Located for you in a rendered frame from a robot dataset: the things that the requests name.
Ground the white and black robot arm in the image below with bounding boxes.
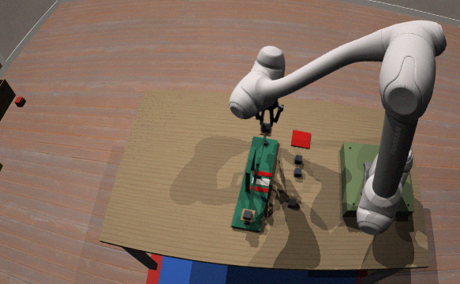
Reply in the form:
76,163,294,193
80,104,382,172
229,21,447,235

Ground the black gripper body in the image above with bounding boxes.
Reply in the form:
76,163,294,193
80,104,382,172
272,99,279,110

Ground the red flat square plate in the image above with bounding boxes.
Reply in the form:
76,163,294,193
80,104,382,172
291,130,311,148

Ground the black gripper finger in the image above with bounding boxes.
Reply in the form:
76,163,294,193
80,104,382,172
256,110,265,131
269,104,284,133

